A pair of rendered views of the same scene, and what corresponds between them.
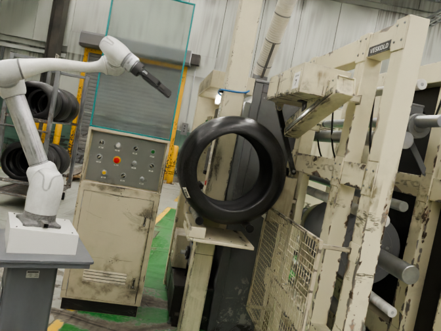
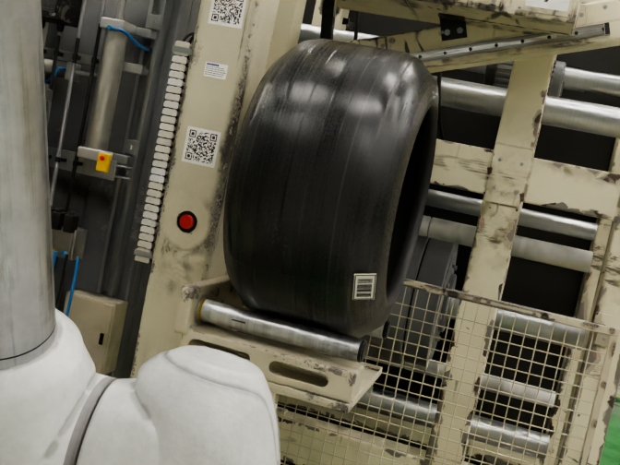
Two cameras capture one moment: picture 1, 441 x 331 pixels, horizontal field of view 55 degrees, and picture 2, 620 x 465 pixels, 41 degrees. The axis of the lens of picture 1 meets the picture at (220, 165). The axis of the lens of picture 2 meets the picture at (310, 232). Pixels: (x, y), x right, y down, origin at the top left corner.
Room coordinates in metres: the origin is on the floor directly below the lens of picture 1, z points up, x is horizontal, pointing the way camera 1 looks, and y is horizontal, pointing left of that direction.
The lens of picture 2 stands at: (1.73, 1.54, 1.24)
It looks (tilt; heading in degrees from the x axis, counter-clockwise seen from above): 5 degrees down; 294
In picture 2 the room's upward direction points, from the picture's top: 12 degrees clockwise
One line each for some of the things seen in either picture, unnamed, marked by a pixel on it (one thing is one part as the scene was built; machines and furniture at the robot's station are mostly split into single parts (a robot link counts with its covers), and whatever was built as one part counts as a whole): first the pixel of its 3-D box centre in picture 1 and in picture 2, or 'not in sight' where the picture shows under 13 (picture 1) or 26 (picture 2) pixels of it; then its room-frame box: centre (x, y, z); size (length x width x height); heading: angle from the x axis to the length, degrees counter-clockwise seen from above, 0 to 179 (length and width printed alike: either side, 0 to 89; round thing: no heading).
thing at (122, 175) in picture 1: (116, 219); not in sight; (3.05, 0.68, 0.63); 0.56 x 0.41 x 1.27; 99
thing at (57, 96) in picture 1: (42, 134); not in sight; (5.82, 2.49, 0.96); 1.36 x 0.71 x 1.92; 179
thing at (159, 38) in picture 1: (142, 64); not in sight; (2.89, 0.64, 1.75); 0.55 x 0.02 x 0.95; 99
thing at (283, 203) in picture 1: (276, 197); not in sight; (2.70, -0.39, 1.05); 0.20 x 0.15 x 0.30; 9
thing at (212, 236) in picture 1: (216, 235); (287, 364); (2.42, -0.05, 0.80); 0.37 x 0.36 x 0.02; 99
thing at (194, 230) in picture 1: (193, 225); (270, 360); (2.40, 0.08, 0.84); 0.36 x 0.09 x 0.06; 9
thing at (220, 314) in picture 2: (196, 214); (280, 329); (2.39, 0.08, 0.90); 0.35 x 0.05 x 0.05; 9
